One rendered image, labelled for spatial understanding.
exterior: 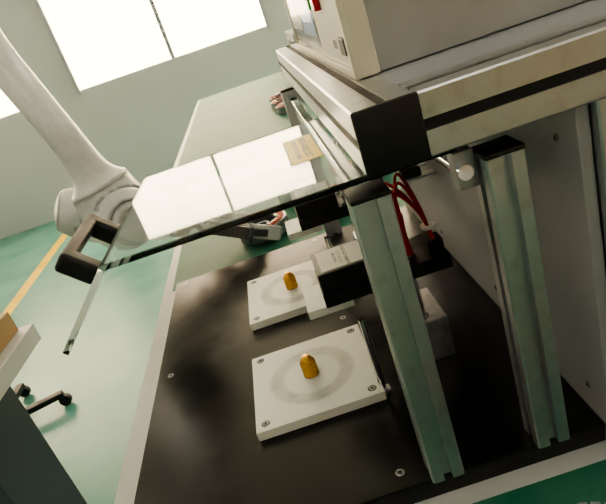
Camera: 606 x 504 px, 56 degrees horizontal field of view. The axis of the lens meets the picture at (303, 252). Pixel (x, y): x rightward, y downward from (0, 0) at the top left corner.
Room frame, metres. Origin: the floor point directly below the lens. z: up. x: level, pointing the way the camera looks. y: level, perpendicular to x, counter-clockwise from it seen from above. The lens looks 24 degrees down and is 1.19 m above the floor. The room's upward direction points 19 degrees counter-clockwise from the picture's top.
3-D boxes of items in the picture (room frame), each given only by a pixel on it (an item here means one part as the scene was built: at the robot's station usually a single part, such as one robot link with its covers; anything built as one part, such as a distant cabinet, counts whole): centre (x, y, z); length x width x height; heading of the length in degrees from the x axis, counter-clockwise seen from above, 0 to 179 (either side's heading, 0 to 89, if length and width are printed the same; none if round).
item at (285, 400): (0.59, 0.04, 0.78); 0.15 x 0.15 x 0.01; 89
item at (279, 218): (1.18, 0.06, 0.77); 0.11 x 0.11 x 0.04
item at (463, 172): (0.70, -0.14, 1.04); 0.62 x 0.02 x 0.03; 179
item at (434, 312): (0.58, -0.11, 0.80); 0.08 x 0.05 x 0.06; 179
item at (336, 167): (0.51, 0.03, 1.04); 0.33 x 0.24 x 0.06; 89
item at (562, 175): (0.70, -0.22, 0.92); 0.66 x 0.01 x 0.30; 179
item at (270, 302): (0.83, 0.03, 0.78); 0.15 x 0.15 x 0.01; 89
